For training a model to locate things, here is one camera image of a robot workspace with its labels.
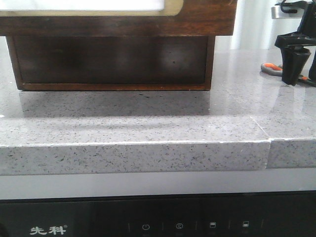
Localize dark brown wooden cabinet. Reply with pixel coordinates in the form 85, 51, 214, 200
5, 34, 216, 91

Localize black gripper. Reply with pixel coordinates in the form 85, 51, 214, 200
275, 0, 316, 85

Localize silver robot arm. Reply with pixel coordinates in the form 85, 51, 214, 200
272, 0, 316, 86

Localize white corrugated back panel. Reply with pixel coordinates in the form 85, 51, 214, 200
228, 0, 301, 49

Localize grey orange handled scissors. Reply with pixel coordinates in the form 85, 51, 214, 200
260, 63, 316, 87

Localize black appliance control panel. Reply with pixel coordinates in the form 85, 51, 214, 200
0, 191, 316, 237

